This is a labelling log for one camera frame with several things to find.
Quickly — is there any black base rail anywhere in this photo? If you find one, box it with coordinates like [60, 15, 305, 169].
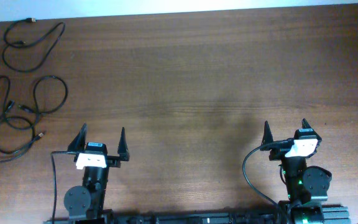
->
[54, 206, 351, 224]

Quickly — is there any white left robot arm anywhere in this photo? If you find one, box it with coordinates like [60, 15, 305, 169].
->
[63, 124, 130, 223]

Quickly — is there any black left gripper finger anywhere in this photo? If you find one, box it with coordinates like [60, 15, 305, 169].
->
[117, 127, 130, 161]
[67, 123, 87, 152]

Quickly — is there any black cable gold plug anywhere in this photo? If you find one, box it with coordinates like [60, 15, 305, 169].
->
[1, 17, 66, 73]

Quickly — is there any black cable small plug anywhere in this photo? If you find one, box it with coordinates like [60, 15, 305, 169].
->
[0, 75, 69, 131]

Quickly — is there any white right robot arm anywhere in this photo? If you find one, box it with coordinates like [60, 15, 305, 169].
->
[261, 119, 332, 223]

